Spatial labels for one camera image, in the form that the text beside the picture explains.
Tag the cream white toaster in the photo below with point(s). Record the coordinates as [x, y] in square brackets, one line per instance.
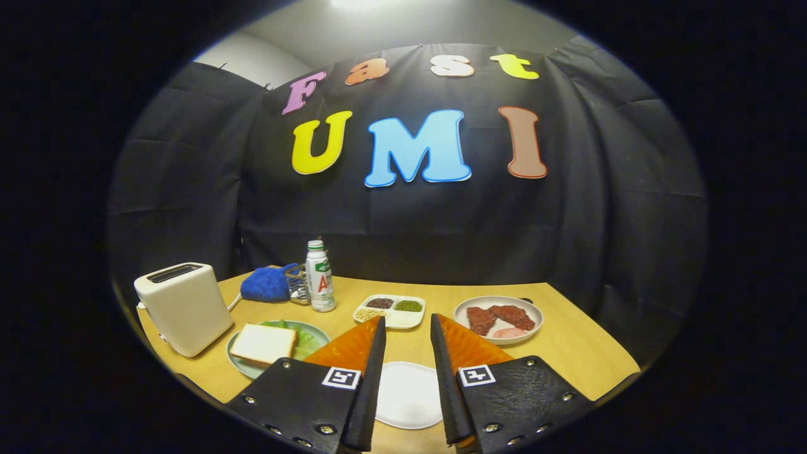
[189, 315]

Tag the small white square plate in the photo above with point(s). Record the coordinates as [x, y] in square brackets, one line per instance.
[408, 394]

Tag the pile of green beans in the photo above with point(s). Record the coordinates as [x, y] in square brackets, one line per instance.
[408, 306]

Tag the dark red meat piece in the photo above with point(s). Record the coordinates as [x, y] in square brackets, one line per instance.
[514, 315]
[481, 320]

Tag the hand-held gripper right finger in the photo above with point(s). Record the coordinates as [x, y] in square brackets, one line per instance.
[444, 384]

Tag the light green plate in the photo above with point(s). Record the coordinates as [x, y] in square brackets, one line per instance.
[243, 368]

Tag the white bowl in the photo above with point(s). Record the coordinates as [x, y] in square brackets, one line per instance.
[465, 309]

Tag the pile of dark red beans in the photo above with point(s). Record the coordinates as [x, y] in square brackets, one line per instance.
[380, 303]

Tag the black backdrop cloth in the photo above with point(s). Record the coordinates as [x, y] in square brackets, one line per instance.
[567, 239]

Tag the blue fluffy cloth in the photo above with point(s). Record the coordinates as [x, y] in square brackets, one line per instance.
[268, 285]

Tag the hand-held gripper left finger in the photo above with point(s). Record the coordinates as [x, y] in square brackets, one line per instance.
[372, 391]

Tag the green lettuce leaf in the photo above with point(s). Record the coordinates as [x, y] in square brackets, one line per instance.
[309, 340]

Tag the white divided dish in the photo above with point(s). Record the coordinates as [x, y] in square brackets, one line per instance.
[403, 321]

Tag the white drink bottle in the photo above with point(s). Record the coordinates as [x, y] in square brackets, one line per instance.
[320, 284]

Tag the toasted bread slice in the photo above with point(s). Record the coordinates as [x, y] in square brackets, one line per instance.
[265, 343]

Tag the pale pink ham slice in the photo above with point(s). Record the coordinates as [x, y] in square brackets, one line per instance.
[509, 332]

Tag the pile of yellow soybeans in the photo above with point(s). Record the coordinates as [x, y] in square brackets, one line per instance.
[369, 314]

